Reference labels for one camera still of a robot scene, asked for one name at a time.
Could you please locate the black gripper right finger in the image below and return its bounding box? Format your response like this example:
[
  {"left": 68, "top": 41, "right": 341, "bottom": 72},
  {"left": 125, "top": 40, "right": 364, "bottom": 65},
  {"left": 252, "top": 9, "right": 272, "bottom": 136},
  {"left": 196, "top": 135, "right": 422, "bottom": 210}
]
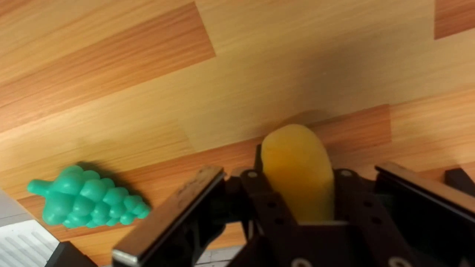
[{"left": 375, "top": 161, "right": 475, "bottom": 267}]

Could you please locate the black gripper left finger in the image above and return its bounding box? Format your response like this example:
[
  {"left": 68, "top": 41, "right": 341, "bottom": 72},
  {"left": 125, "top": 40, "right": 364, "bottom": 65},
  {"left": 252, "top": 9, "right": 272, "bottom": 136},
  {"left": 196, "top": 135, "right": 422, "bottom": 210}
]
[{"left": 111, "top": 166, "right": 226, "bottom": 267}]

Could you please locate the yellow-orange round plushie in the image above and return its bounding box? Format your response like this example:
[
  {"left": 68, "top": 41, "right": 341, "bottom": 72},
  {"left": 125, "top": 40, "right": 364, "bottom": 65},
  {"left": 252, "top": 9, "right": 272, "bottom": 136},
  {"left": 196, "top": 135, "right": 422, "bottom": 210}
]
[{"left": 261, "top": 124, "right": 334, "bottom": 224}]

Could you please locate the green toy grape bunch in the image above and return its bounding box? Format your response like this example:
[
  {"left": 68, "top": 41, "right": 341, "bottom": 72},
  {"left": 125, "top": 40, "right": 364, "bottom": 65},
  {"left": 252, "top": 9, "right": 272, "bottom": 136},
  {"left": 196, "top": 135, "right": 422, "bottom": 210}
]
[{"left": 27, "top": 164, "right": 151, "bottom": 228}]

